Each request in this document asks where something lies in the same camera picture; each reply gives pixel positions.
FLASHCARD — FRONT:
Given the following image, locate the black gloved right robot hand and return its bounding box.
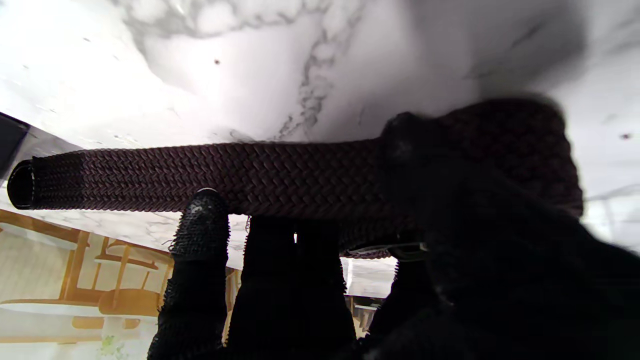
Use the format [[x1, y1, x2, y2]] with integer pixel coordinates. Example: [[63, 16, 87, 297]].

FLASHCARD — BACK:
[[147, 112, 640, 360]]

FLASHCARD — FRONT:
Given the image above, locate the dark brown braided belt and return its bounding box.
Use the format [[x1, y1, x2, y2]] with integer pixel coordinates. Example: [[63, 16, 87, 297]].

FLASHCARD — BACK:
[[7, 97, 585, 261]]

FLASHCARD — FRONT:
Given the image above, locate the black belt storage box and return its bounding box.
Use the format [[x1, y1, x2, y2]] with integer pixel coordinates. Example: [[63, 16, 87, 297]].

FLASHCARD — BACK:
[[0, 112, 31, 178]]

